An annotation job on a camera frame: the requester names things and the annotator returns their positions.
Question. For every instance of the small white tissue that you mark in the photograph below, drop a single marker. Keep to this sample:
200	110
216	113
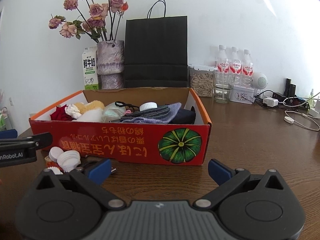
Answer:
73	111

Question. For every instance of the white tin box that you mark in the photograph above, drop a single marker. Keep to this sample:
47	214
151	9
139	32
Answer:
241	95

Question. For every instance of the pale green plastic bag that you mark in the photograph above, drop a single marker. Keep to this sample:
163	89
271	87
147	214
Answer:
111	113

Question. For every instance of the white wall outlet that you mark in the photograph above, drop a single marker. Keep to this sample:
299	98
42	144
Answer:
11	101

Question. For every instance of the clear drinking glass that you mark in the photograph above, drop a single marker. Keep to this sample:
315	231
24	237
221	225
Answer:
222	92

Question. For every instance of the white green milk carton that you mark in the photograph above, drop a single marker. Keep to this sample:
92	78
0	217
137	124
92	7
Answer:
90	70

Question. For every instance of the red label water bottle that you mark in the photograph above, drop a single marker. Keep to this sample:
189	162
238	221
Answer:
223	65
235	66
247	68

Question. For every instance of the dried pink rose bouquet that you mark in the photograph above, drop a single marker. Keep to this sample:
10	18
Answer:
96	12

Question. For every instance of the black paper bag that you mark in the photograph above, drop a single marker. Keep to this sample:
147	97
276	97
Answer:
156	50

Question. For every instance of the slim black stick device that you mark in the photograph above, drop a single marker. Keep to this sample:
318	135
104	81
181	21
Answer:
288	87

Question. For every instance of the purple fabric pouch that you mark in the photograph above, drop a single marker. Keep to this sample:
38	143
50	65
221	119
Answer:
172	110

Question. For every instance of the white ribbed bottle cap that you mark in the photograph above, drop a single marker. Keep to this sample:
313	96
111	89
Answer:
148	106

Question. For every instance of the white round speaker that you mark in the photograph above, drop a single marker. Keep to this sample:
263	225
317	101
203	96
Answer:
260	80

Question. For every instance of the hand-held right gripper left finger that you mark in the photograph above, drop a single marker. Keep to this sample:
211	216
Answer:
100	171

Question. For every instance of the wide white plastic lid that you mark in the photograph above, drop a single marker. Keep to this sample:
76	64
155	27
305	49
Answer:
68	161

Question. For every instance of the red cardboard box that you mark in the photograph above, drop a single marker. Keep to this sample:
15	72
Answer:
125	142

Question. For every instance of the white fluted paper cup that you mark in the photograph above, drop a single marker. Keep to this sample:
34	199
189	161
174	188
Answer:
55	170

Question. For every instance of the white charger plug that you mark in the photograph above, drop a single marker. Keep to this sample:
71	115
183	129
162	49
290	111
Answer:
271	102

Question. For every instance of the white power block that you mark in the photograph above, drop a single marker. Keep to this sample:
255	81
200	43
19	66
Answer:
316	110

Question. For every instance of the black power adapter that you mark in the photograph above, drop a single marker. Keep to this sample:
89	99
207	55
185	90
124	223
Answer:
278	97

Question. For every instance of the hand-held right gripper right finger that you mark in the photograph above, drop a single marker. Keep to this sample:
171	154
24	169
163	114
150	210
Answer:
218	172

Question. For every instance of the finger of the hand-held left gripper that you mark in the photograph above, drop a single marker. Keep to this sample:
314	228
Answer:
41	140
7	133

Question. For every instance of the clear container of seeds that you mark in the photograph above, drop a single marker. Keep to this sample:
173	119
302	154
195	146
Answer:
201	82

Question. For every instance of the black box device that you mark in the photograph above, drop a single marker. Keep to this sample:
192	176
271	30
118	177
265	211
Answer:
293	90

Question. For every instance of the purple textured vase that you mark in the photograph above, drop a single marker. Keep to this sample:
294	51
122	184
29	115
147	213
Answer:
110	62

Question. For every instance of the small clear spray bottle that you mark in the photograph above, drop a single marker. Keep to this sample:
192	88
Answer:
312	93

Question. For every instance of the small white plastic lid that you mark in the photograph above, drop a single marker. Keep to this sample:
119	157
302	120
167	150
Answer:
55	154

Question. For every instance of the yellow white plush toy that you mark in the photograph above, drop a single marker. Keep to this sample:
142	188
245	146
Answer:
91	112

